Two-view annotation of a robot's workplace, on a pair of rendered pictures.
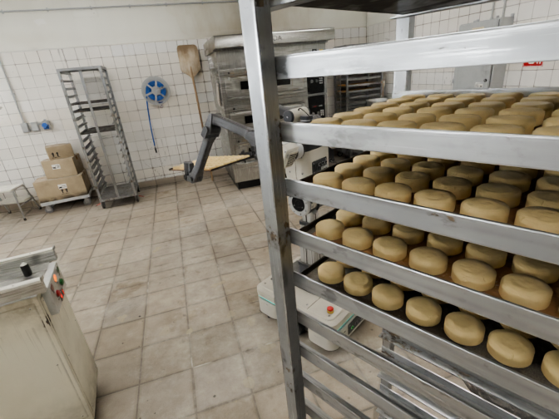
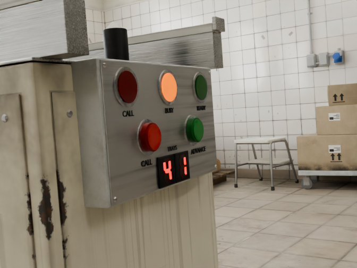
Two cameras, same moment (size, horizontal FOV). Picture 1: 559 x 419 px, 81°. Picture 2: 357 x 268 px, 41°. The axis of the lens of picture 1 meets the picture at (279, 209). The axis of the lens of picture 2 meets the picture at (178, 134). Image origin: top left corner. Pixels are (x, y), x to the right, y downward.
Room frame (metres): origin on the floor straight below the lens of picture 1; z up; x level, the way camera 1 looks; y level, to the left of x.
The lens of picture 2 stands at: (0.96, 0.61, 0.79)
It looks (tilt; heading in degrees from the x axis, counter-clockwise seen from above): 3 degrees down; 52
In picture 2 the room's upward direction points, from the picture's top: 4 degrees counter-clockwise
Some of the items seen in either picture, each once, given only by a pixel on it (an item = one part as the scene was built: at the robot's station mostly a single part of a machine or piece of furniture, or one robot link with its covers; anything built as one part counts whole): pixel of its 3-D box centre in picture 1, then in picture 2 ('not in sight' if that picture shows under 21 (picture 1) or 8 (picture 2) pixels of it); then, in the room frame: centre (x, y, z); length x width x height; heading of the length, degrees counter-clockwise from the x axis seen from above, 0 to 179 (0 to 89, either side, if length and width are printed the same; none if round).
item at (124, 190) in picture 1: (104, 137); not in sight; (4.66, 2.33, 0.93); 0.64 x 0.51 x 1.78; 18
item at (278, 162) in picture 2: (11, 201); (265, 161); (4.37, 3.70, 0.23); 0.45 x 0.45 x 0.46; 7
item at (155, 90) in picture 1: (160, 115); not in sight; (5.22, 1.65, 1.10); 0.41 x 0.17 x 1.10; 106
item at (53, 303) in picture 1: (54, 287); (158, 125); (1.28, 1.06, 0.77); 0.24 x 0.04 x 0.14; 23
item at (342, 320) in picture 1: (313, 284); not in sight; (1.82, -0.18, 0.24); 0.68 x 0.53 x 0.41; 45
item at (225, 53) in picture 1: (271, 111); not in sight; (5.12, -0.02, 1.01); 1.56 x 1.20 x 2.01; 106
